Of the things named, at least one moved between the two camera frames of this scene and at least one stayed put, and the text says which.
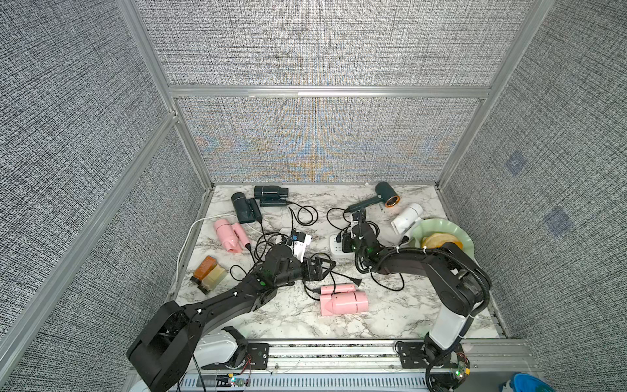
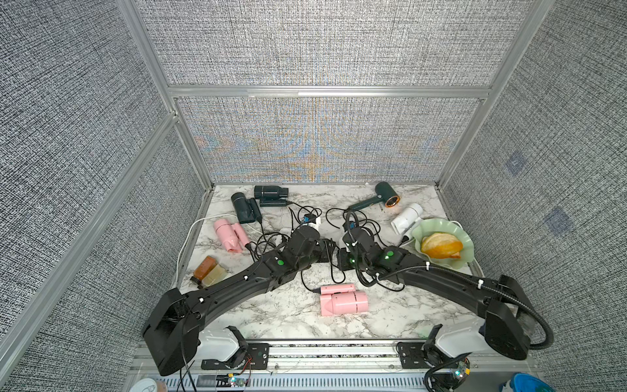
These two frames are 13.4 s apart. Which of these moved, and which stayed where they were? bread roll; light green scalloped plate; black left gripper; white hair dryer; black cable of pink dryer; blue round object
Moved: black left gripper; black cable of pink dryer
Stayed: light green scalloped plate; bread roll; blue round object; white hair dryer
